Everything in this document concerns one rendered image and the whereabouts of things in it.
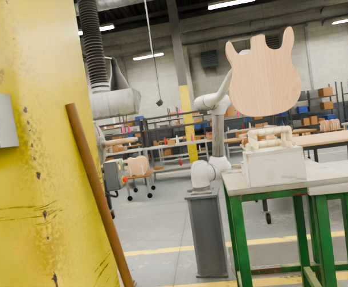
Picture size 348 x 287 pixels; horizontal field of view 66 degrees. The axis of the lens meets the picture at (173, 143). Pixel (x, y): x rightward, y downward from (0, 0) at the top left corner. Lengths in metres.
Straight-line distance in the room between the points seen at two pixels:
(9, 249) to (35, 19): 0.42
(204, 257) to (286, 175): 1.27
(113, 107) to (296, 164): 0.98
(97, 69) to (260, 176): 1.04
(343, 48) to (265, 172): 13.10
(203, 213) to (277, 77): 1.31
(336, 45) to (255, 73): 12.86
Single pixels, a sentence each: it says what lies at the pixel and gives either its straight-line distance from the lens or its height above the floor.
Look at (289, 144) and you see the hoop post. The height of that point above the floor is 1.12.
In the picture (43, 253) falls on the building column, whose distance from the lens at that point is 0.54.
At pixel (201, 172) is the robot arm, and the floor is 0.89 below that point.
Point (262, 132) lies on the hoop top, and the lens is 1.39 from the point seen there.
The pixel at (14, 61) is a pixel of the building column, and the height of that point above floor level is 1.42.
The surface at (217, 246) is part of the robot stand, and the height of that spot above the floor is 0.27.
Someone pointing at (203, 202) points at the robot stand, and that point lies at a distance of 2.28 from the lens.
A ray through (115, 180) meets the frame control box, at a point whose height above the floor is 0.99.
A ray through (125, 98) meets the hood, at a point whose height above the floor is 1.48.
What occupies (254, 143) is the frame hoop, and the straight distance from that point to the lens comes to 1.39.
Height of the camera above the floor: 1.28
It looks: 3 degrees down
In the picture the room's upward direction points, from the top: 8 degrees counter-clockwise
